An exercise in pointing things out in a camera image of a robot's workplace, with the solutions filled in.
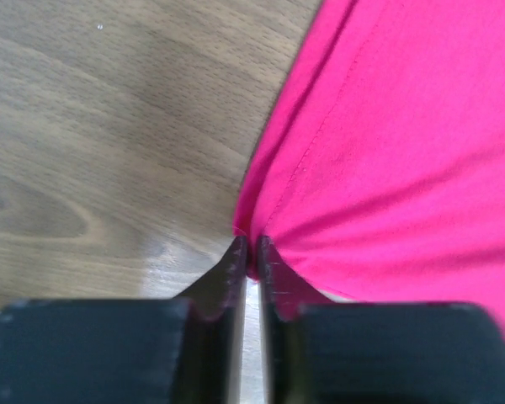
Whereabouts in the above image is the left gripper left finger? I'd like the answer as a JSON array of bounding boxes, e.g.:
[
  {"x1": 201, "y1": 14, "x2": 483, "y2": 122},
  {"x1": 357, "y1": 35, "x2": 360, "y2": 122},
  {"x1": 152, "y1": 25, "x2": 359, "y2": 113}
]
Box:
[{"x1": 0, "y1": 237, "x2": 247, "y2": 403}]

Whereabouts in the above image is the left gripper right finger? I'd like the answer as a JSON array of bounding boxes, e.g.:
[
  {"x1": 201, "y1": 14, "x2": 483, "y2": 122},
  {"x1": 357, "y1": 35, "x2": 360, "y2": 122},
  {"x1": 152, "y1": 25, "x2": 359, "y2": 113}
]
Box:
[{"x1": 257, "y1": 237, "x2": 505, "y2": 403}]

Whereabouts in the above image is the pink t shirt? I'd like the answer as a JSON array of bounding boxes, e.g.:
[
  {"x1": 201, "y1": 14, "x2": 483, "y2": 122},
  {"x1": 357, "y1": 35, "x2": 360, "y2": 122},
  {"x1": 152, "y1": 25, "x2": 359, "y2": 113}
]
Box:
[{"x1": 233, "y1": 1, "x2": 505, "y2": 332}]

